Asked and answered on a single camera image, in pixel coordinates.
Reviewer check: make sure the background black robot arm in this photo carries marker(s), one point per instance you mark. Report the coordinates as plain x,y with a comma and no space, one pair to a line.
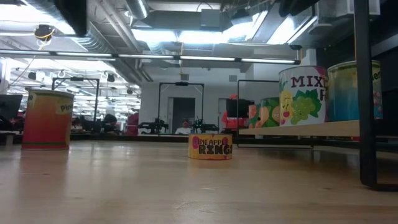
154,127
203,127

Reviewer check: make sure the short teal orange-print can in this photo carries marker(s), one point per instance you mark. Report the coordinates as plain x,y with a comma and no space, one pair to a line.
253,116

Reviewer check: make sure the short yellow pineapple rings can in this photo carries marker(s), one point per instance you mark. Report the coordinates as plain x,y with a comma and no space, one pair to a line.
210,147

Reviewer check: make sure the black gantry frame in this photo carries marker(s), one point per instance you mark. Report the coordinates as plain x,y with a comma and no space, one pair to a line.
97,93
182,83

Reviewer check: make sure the tall blue yellow tin can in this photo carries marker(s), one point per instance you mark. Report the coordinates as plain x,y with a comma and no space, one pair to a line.
342,93

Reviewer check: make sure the person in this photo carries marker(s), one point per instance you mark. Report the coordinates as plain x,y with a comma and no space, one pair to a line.
230,124
185,129
109,123

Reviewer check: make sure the wooden shelf with black legs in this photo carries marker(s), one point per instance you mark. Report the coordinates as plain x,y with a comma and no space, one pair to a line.
311,128

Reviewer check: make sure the black monitor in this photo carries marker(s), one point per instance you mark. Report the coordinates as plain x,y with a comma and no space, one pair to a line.
239,108
9,107

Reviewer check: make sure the black aluminium table frame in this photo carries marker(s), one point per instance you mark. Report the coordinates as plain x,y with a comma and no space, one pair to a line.
124,138

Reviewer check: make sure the short green peach-print can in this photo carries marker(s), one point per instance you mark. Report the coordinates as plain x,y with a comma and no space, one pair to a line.
270,113

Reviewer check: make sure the tall red orange tin can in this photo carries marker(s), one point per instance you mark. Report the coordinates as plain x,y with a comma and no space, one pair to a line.
46,121

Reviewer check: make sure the long ceiling light strip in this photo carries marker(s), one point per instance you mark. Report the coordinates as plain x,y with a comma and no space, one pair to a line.
205,58

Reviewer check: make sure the short white mixed fruit can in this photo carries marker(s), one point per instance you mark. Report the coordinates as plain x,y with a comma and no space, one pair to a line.
301,99

